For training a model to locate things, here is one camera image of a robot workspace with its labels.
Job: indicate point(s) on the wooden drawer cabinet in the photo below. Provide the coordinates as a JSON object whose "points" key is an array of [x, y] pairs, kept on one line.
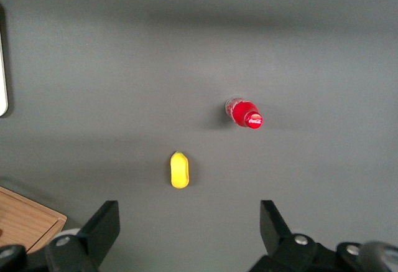
{"points": [[25, 219]]}

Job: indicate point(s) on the beige plastic tray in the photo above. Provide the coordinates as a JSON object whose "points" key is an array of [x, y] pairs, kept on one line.
{"points": [[2, 91]]}

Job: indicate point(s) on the yellow lemon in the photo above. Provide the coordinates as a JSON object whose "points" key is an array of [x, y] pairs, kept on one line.
{"points": [[179, 170]]}

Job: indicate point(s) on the red cola bottle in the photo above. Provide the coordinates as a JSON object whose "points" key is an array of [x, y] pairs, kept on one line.
{"points": [[244, 113]]}

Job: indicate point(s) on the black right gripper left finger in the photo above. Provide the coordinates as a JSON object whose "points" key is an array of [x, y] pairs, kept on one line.
{"points": [[93, 237]]}

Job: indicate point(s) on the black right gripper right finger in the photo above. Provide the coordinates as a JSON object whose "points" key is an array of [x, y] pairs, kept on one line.
{"points": [[280, 241]]}

